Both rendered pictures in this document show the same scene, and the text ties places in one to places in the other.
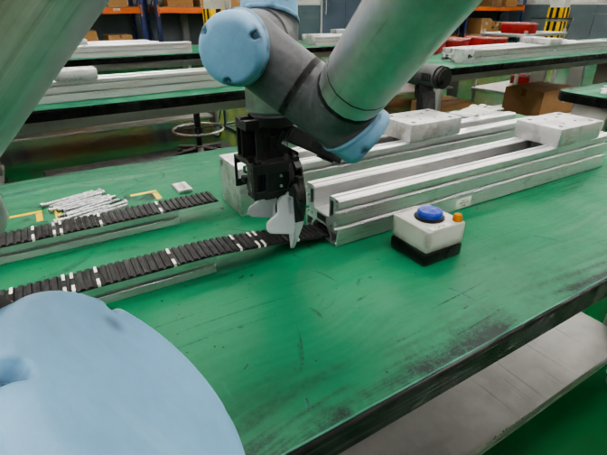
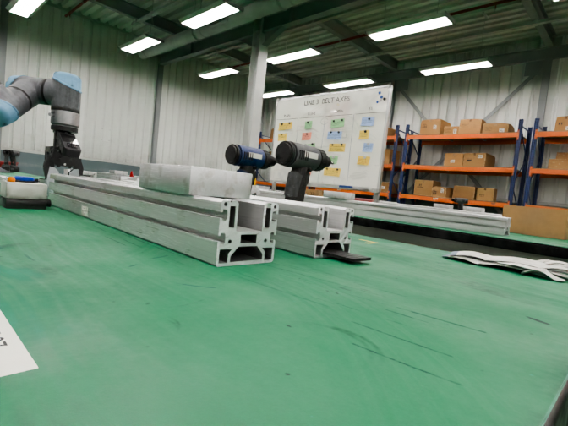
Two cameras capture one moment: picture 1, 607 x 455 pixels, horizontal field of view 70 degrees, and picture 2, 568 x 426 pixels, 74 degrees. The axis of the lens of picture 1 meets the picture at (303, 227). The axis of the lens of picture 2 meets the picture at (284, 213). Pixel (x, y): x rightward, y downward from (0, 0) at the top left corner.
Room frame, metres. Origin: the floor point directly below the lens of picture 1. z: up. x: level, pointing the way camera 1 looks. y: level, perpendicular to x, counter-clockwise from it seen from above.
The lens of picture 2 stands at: (0.99, -1.22, 0.89)
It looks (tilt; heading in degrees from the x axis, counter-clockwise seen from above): 4 degrees down; 75
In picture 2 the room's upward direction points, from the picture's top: 6 degrees clockwise
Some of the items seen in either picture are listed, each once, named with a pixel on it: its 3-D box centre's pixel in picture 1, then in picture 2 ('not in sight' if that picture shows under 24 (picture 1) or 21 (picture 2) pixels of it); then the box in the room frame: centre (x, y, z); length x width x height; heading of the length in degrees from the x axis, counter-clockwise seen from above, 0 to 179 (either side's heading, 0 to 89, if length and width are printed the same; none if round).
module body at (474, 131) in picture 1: (416, 150); (204, 207); (1.04, -0.28, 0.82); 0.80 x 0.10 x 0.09; 120
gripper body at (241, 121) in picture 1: (269, 154); (62, 147); (0.62, 0.05, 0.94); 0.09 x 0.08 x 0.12; 120
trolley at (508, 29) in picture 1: (518, 64); not in sight; (5.51, -2.59, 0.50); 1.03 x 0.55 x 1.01; 126
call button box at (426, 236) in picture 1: (423, 230); (27, 193); (0.63, -0.20, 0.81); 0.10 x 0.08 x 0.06; 30
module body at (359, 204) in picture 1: (480, 172); (127, 204); (0.88, -0.38, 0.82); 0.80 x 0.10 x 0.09; 120
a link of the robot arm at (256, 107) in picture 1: (273, 98); (63, 120); (0.63, 0.04, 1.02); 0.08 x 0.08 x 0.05
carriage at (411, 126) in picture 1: (418, 130); not in sight; (1.04, -0.28, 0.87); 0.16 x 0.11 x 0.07; 120
